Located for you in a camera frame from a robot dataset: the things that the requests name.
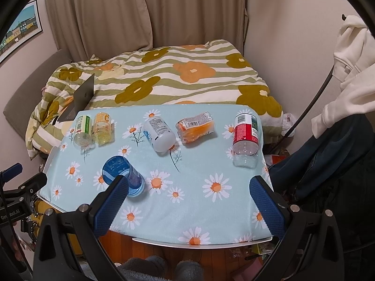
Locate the dark hanging garment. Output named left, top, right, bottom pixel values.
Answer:
left=268, top=114, right=374, bottom=280

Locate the cream hooded sweatshirt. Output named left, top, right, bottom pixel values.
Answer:
left=311, top=15, right=374, bottom=138

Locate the grey headboard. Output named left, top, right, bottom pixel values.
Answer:
left=3, top=49, right=72, bottom=139

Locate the striped floral duvet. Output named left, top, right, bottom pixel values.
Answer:
left=25, top=39, right=286, bottom=158

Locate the red label clear bottle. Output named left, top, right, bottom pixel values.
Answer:
left=232, top=112, right=259, bottom=169

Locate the white bottle blue label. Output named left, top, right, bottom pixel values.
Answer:
left=142, top=116, right=176, bottom=154

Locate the grey laptop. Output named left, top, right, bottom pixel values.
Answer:
left=57, top=74, right=95, bottom=122

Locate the blue label clear cup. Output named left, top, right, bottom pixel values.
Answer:
left=102, top=155, right=145, bottom=198

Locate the white table edge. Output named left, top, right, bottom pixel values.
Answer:
left=40, top=144, right=271, bottom=246

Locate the framed picture on wall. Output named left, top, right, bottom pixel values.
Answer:
left=1, top=0, right=43, bottom=62

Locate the orange label clear bottle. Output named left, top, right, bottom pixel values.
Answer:
left=93, top=112, right=113, bottom=147

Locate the daisy print blue tablecloth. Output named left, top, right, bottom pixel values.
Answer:
left=39, top=104, right=271, bottom=245

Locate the green label clear bottle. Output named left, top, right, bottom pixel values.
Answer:
left=73, top=115, right=92, bottom=148

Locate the beige curtain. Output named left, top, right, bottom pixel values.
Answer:
left=45, top=0, right=248, bottom=61

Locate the orange wrapped clear cup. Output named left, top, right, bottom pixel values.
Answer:
left=175, top=112, right=215, bottom=145

